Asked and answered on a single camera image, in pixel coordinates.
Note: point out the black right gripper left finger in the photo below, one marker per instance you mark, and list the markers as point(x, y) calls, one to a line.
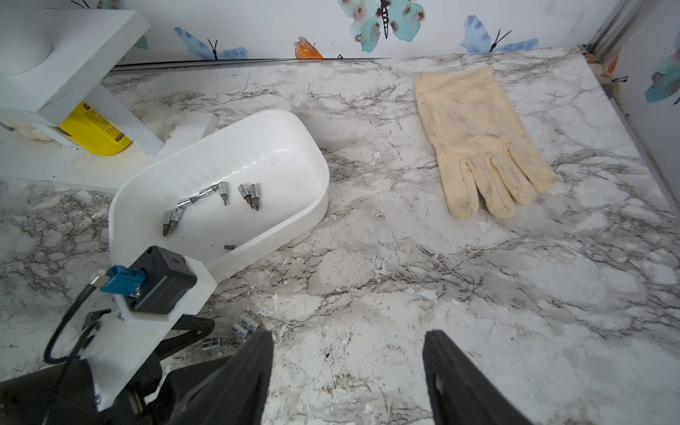
point(226, 391)

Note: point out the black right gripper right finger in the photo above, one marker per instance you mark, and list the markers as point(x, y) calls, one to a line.
point(459, 392)

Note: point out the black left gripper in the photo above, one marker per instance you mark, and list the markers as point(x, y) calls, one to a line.
point(150, 397)

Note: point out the white plastic storage box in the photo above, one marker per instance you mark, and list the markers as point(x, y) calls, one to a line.
point(273, 149)

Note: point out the silver screwdriver bit socket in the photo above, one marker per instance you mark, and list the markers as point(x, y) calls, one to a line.
point(255, 196)

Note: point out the silver bit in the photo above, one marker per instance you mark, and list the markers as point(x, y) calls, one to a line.
point(222, 188)

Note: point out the yellow plastic bottle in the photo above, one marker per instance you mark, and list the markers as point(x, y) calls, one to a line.
point(89, 129)

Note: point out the beige work glove far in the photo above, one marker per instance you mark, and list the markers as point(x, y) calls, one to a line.
point(484, 152)

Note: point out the white tiered wooden shelf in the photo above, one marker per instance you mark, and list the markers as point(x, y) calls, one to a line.
point(86, 45)

